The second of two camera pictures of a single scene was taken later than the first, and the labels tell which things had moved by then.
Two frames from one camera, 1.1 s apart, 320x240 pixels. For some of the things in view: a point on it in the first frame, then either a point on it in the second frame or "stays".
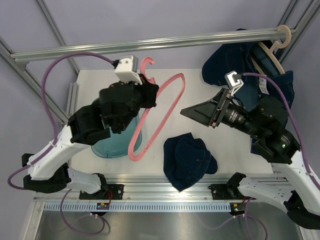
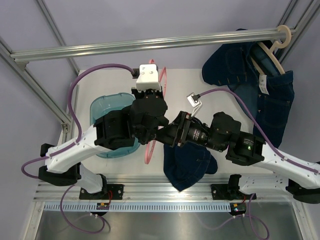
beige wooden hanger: (281, 27) stays
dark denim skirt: (187, 160) stays
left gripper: (148, 90) -> (137, 93)
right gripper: (207, 112) -> (178, 133)
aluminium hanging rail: (22, 58) stays
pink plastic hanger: (159, 94) -> (148, 161)
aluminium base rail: (152, 188) stays
